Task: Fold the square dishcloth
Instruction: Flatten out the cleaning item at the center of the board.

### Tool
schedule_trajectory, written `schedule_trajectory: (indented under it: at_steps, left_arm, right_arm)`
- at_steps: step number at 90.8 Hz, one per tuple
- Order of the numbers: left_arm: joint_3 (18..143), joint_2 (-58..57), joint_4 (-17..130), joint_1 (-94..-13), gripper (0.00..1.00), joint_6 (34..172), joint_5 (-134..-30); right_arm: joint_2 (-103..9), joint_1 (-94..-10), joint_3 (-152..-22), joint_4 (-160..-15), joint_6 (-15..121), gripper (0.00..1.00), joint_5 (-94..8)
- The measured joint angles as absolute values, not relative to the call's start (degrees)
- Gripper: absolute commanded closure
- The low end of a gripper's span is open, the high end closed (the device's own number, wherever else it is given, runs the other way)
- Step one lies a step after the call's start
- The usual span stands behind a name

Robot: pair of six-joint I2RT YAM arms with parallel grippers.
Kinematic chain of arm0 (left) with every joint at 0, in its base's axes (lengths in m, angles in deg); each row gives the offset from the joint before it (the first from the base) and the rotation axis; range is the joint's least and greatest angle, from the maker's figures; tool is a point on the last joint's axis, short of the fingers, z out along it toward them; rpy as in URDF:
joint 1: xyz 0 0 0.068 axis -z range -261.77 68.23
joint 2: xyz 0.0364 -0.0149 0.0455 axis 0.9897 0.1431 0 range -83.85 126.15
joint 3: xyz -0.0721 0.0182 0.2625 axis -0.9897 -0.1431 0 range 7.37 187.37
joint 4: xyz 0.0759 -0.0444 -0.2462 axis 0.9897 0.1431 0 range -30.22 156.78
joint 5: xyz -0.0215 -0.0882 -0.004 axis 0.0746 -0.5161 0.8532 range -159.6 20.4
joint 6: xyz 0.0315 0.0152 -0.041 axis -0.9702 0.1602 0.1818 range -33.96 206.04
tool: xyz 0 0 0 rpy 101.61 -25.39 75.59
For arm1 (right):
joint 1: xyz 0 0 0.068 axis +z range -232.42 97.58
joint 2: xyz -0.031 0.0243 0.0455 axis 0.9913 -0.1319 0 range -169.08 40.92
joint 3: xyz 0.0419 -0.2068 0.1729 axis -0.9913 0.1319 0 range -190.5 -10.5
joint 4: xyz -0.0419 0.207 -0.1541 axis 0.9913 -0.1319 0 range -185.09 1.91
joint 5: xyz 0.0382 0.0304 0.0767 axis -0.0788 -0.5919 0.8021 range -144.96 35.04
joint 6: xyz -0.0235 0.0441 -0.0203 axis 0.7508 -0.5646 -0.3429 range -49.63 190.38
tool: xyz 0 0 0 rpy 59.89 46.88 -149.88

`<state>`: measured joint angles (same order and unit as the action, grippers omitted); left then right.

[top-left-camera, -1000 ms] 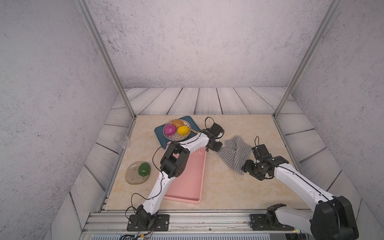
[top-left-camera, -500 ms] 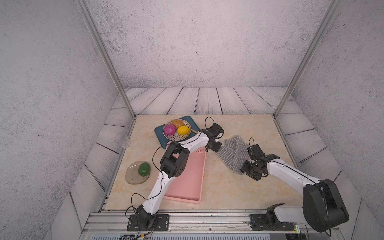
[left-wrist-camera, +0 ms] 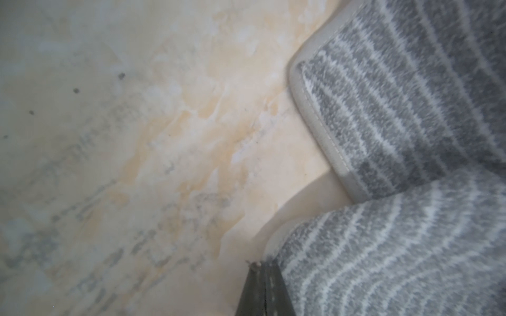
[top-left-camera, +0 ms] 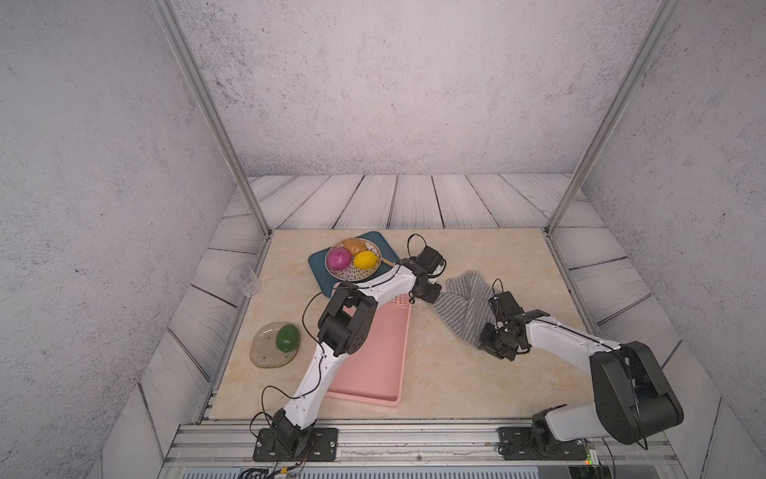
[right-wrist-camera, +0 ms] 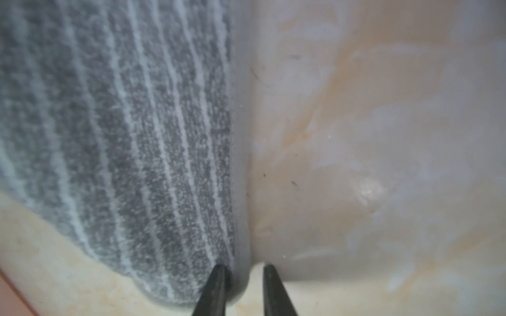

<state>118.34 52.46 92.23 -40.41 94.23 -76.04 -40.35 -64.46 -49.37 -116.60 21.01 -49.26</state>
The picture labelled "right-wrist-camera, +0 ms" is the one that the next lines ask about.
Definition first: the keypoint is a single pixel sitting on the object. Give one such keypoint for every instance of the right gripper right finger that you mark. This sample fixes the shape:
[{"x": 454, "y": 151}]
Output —
[{"x": 275, "y": 297}]

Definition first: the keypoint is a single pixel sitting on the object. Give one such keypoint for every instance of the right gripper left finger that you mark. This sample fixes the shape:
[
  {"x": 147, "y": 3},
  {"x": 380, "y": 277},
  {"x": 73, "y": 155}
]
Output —
[{"x": 213, "y": 299}]

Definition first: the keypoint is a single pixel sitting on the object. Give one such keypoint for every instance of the grey striped dishcloth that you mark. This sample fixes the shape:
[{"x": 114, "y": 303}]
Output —
[{"x": 124, "y": 125}]

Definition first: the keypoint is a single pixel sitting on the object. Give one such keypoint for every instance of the pink plastic basket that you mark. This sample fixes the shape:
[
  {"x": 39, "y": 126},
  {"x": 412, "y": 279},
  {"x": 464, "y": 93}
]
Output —
[{"x": 13, "y": 302}]

